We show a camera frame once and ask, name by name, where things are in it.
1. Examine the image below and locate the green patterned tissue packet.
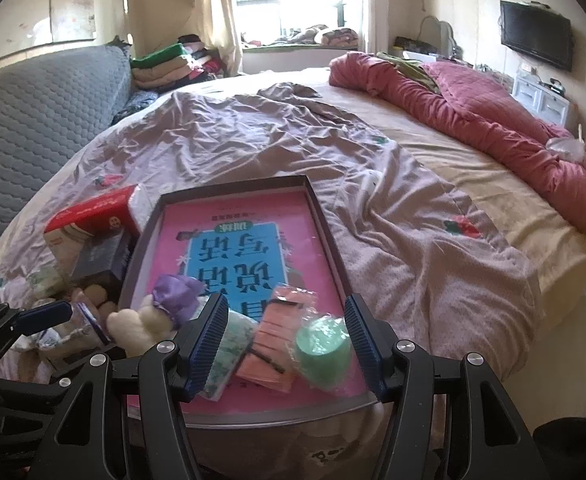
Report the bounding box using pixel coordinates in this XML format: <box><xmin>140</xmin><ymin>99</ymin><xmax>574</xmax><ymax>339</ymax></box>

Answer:
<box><xmin>198</xmin><ymin>307</ymin><xmax>261</xmax><ymax>403</ymax></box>

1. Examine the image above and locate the bedding on window sill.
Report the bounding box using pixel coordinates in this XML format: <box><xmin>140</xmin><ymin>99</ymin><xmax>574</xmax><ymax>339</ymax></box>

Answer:
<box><xmin>268</xmin><ymin>25</ymin><xmax>360</xmax><ymax>52</ymax></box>

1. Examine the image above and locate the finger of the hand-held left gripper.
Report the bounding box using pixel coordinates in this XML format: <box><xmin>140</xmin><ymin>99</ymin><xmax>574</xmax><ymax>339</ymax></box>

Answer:
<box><xmin>0</xmin><ymin>301</ymin><xmax>74</xmax><ymax>338</ymax></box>

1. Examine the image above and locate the cream curtain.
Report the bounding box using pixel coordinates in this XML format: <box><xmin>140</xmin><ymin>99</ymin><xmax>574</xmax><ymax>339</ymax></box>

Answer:
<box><xmin>193</xmin><ymin>0</ymin><xmax>245</xmax><ymax>79</ymax></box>

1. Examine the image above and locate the black wall television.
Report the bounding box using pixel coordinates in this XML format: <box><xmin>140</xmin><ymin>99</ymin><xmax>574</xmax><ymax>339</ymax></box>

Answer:
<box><xmin>500</xmin><ymin>0</ymin><xmax>574</xmax><ymax>73</ymax></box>

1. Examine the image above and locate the clear plastic packet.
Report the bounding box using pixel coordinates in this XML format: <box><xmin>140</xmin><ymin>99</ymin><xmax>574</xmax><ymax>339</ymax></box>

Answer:
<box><xmin>12</xmin><ymin>325</ymin><xmax>110</xmax><ymax>368</ymax></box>

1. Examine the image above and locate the grey quilted headboard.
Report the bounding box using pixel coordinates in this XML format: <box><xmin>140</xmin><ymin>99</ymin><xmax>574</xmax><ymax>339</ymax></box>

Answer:
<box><xmin>0</xmin><ymin>45</ymin><xmax>134</xmax><ymax>263</ymax></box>

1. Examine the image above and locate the orange packet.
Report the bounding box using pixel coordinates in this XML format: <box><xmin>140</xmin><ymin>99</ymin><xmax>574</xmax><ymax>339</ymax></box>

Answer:
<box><xmin>235</xmin><ymin>285</ymin><xmax>320</xmax><ymax>393</ymax></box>

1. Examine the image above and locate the dark blue box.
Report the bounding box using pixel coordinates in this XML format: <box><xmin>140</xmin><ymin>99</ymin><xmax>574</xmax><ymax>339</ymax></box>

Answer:
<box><xmin>69</xmin><ymin>230</ymin><xmax>136</xmax><ymax>291</ymax></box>

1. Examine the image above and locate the pink and blue book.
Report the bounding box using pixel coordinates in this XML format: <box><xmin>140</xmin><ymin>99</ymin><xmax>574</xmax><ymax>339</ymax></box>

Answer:
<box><xmin>128</xmin><ymin>187</ymin><xmax>374</xmax><ymax>413</ymax></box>

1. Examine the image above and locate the green makeup sponge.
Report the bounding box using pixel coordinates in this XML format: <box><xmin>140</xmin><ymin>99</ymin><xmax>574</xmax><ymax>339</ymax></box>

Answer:
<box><xmin>293</xmin><ymin>310</ymin><xmax>354</xmax><ymax>393</ymax></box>

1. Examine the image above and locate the blue patterned pillow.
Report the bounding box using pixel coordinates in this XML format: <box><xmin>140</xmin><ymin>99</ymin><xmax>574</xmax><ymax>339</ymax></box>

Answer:
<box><xmin>113</xmin><ymin>91</ymin><xmax>160</xmax><ymax>124</ymax></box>

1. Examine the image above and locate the green cloth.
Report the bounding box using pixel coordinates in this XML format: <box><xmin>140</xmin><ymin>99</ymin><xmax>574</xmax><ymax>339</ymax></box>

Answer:
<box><xmin>375</xmin><ymin>52</ymin><xmax>440</xmax><ymax>92</ymax></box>

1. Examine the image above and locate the red and white tissue box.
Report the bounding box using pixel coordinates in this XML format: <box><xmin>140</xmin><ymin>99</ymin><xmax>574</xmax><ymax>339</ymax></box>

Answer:
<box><xmin>44</xmin><ymin>184</ymin><xmax>144</xmax><ymax>271</ymax></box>

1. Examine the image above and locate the stack of folded clothes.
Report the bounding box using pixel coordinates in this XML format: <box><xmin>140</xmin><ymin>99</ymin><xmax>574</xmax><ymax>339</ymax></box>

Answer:
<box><xmin>130</xmin><ymin>35</ymin><xmax>224</xmax><ymax>93</ymax></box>

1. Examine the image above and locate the white drawer cabinet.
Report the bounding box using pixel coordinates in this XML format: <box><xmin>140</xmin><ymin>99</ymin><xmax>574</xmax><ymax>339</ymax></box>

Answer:
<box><xmin>512</xmin><ymin>72</ymin><xmax>572</xmax><ymax>127</ymax></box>

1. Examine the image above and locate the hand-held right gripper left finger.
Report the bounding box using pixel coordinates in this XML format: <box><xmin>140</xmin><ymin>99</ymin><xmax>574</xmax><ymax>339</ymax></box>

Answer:
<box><xmin>28</xmin><ymin>293</ymin><xmax>230</xmax><ymax>480</ymax></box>

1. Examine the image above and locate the pink quilt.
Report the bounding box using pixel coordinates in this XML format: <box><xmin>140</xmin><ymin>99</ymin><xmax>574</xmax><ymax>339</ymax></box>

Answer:
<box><xmin>328</xmin><ymin>52</ymin><xmax>586</xmax><ymax>233</ymax></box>

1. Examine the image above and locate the cream plush toy purple cloth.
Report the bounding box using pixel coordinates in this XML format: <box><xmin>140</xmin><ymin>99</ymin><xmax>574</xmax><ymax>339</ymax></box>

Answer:
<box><xmin>107</xmin><ymin>275</ymin><xmax>209</xmax><ymax>358</ymax></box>

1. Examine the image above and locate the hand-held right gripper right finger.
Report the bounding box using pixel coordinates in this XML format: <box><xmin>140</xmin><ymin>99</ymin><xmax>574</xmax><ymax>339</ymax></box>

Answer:
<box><xmin>344</xmin><ymin>294</ymin><xmax>549</xmax><ymax>480</ymax></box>

